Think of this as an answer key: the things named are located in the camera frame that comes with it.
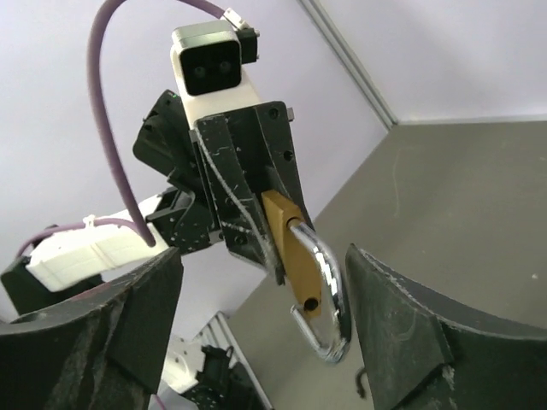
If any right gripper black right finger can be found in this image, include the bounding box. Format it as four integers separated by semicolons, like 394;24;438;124
345;245;546;409

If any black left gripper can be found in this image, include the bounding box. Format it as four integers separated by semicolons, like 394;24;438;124
190;102;315;285

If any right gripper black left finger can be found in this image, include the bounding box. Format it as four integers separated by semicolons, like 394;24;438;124
1;248;183;409

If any large brass padlock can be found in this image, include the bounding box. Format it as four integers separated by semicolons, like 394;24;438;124
262;190;352;364

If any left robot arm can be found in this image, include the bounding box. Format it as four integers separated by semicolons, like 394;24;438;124
1;91;309;314

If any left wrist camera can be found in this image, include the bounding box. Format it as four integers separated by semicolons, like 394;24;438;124
171;20;261;129

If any aluminium frame rail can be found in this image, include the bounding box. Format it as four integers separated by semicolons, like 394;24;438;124
297;0;398;131

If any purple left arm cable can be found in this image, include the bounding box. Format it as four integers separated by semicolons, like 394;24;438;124
16;0;227;257

